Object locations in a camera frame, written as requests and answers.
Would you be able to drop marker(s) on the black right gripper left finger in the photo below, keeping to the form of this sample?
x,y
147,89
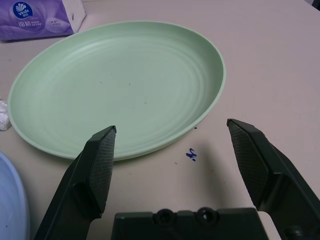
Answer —
x,y
82,180

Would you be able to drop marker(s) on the purple tissue pack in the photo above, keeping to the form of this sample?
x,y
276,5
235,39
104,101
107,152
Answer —
x,y
37,22

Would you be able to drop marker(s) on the green plastic plate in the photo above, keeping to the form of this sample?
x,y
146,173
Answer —
x,y
125,87

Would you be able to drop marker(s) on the white tissue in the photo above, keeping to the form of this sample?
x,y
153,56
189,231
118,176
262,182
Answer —
x,y
3,115

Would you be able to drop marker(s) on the blue plastic plate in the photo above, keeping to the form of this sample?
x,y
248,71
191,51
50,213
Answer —
x,y
10,200

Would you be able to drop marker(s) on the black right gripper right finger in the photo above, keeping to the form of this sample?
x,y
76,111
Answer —
x,y
262,170

